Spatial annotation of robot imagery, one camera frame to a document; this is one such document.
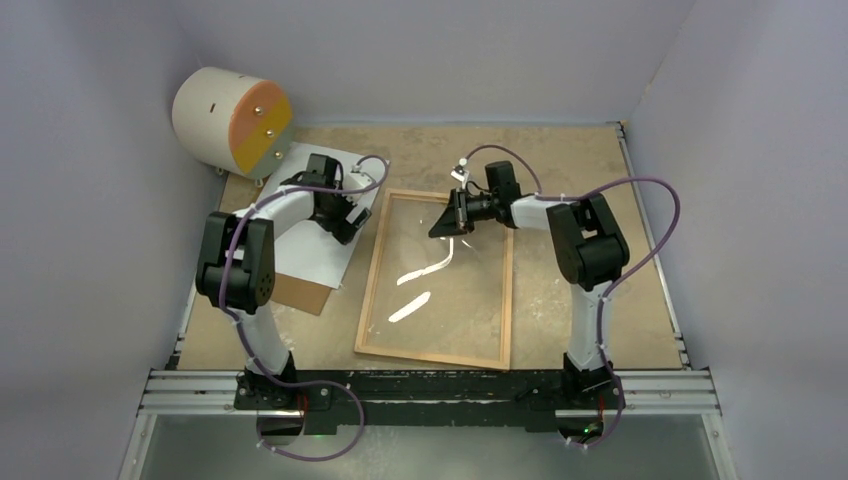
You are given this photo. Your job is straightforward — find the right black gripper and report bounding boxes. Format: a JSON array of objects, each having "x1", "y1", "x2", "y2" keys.
[{"x1": 429, "y1": 187, "x2": 499, "y2": 239}]

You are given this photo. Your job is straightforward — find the glossy printed photo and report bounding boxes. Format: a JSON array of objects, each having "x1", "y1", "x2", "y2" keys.
[{"x1": 260, "y1": 142, "x2": 364, "y2": 289}]

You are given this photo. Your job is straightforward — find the clear glass pane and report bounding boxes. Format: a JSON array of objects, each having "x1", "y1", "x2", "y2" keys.
[{"x1": 367, "y1": 197, "x2": 510, "y2": 362}]

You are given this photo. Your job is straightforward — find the wooden picture frame with glass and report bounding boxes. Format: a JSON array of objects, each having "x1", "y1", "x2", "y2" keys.
[{"x1": 353, "y1": 188, "x2": 516, "y2": 372}]

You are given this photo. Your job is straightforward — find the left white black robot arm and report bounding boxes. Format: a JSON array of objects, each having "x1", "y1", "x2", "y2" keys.
[{"x1": 195, "y1": 154, "x2": 386, "y2": 409}]

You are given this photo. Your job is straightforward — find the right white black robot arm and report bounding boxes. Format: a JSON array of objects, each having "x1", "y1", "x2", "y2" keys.
[{"x1": 428, "y1": 158, "x2": 630, "y2": 407}]

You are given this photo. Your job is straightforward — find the brown cardboard backing board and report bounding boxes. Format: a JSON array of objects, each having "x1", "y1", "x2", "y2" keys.
[{"x1": 271, "y1": 273, "x2": 334, "y2": 316}]

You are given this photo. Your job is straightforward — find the white cylindrical drum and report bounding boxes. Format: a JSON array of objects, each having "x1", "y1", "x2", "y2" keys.
[{"x1": 171, "y1": 67, "x2": 294, "y2": 181}]

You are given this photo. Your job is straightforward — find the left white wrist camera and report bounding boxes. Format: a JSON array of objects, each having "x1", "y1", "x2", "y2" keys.
[{"x1": 342, "y1": 165, "x2": 376, "y2": 198}]

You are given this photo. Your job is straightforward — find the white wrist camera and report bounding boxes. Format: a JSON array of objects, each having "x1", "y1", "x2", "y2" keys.
[
  {"x1": 450, "y1": 157, "x2": 471, "y2": 190},
  {"x1": 342, "y1": 165, "x2": 376, "y2": 198}
]

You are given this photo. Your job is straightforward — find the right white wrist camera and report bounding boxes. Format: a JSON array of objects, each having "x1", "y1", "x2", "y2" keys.
[{"x1": 450, "y1": 157, "x2": 471, "y2": 190}]

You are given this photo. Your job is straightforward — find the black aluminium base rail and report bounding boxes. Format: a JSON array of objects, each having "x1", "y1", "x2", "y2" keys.
[{"x1": 140, "y1": 369, "x2": 720, "y2": 438}]

